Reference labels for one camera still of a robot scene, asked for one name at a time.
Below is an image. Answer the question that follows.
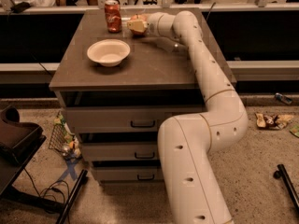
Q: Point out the grey drawer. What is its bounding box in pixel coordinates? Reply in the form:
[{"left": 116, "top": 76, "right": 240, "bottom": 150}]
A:
[
  {"left": 79, "top": 142, "right": 159, "bottom": 161},
  {"left": 62, "top": 105, "right": 205, "bottom": 133},
  {"left": 92, "top": 166, "right": 164, "bottom": 182}
]

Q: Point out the green packet right edge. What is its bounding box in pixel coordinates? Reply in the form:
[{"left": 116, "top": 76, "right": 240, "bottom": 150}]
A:
[{"left": 290, "top": 125, "right": 299, "bottom": 138}]

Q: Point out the white paper bowl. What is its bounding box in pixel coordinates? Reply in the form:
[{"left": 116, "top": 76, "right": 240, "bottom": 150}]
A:
[{"left": 87, "top": 39, "right": 131, "bottom": 67}]

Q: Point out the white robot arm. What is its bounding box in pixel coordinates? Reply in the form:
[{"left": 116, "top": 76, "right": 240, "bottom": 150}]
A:
[{"left": 127, "top": 11, "right": 248, "bottom": 224}]

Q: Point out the black bar lower left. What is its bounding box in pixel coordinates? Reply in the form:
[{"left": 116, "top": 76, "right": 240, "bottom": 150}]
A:
[{"left": 56, "top": 170, "right": 88, "bottom": 224}]

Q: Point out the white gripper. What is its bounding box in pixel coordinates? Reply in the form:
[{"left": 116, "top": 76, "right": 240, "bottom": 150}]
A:
[{"left": 127, "top": 12, "right": 164, "bottom": 36}]

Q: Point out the red coke can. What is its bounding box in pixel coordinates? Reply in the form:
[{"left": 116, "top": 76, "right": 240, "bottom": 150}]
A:
[{"left": 105, "top": 0, "right": 121, "bottom": 33}]

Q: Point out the black bar with wheel right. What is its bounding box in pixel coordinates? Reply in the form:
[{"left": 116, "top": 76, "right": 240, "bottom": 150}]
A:
[{"left": 273, "top": 164, "right": 299, "bottom": 214}]

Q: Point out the middle grey drawer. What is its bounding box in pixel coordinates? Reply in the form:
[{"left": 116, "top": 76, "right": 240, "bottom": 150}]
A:
[{"left": 79, "top": 142, "right": 159, "bottom": 161}]

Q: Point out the top grey drawer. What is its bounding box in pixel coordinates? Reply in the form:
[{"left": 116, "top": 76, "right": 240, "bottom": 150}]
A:
[{"left": 62, "top": 105, "right": 205, "bottom": 133}]

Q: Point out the black cable on floor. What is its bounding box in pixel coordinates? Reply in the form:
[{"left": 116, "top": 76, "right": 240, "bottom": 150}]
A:
[{"left": 22, "top": 168, "right": 71, "bottom": 224}]

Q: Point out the small can on floor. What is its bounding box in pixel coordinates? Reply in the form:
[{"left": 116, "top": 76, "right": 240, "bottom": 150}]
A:
[{"left": 275, "top": 92, "right": 292, "bottom": 105}]

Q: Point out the crumpled snack bag on floor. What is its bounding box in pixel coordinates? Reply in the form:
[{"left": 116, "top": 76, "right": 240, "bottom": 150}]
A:
[{"left": 255, "top": 113, "right": 293, "bottom": 130}]

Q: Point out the bottom grey drawer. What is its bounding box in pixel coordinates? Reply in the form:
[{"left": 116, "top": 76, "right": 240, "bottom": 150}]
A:
[{"left": 92, "top": 166, "right": 164, "bottom": 182}]

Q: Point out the wire basket with items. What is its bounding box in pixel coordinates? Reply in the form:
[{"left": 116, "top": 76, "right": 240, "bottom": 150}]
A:
[{"left": 49, "top": 112, "right": 81, "bottom": 160}]

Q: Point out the grey drawer cabinet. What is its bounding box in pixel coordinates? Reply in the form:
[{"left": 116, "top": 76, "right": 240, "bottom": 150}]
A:
[{"left": 49, "top": 7, "right": 237, "bottom": 187}]

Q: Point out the red apple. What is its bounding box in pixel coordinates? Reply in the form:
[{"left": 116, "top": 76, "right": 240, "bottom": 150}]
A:
[{"left": 127, "top": 14, "right": 148, "bottom": 35}]

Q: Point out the dark chair left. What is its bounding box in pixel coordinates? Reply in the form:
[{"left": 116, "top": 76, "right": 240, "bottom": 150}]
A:
[{"left": 0, "top": 106, "right": 46, "bottom": 198}]

